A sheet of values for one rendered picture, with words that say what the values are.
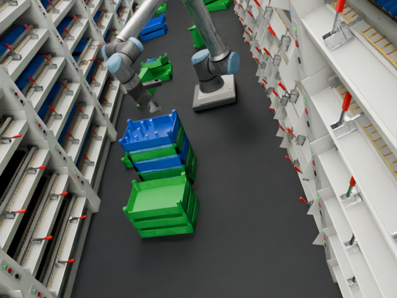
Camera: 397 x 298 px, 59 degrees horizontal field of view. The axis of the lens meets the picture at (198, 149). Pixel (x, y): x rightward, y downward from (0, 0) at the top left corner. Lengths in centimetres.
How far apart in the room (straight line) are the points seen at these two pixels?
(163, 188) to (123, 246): 37
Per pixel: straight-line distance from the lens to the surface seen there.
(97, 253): 202
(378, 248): 81
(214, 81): 256
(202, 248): 176
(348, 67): 59
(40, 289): 172
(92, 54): 289
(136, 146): 192
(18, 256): 172
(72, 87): 246
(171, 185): 186
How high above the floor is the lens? 139
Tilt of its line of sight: 38 degrees down
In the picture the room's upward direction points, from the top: 22 degrees counter-clockwise
